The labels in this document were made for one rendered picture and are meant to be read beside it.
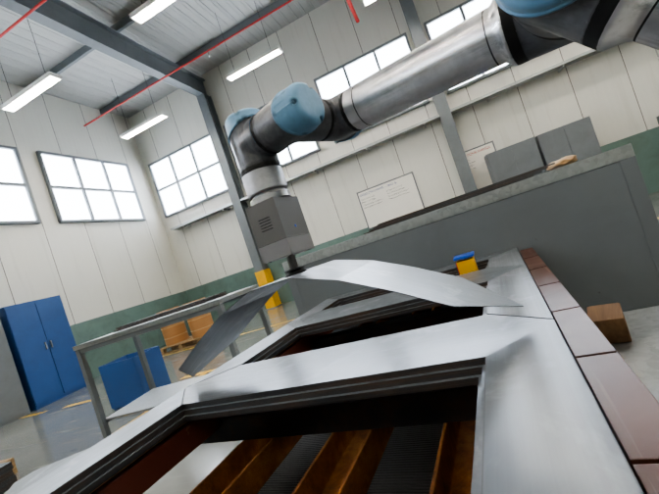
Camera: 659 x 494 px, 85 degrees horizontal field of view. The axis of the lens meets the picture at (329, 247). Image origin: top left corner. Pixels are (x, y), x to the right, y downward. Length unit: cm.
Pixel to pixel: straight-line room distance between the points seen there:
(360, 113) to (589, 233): 96
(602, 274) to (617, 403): 103
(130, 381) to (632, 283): 490
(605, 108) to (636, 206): 884
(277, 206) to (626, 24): 47
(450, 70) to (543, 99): 942
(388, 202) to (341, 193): 130
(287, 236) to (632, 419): 48
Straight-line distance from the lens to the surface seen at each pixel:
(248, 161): 66
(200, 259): 1203
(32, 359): 885
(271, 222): 62
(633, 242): 144
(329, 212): 993
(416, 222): 140
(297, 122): 58
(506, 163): 899
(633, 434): 39
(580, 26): 43
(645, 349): 89
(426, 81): 60
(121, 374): 532
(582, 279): 143
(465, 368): 52
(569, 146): 926
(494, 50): 58
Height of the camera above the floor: 103
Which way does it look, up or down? 1 degrees up
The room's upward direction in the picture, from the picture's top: 19 degrees counter-clockwise
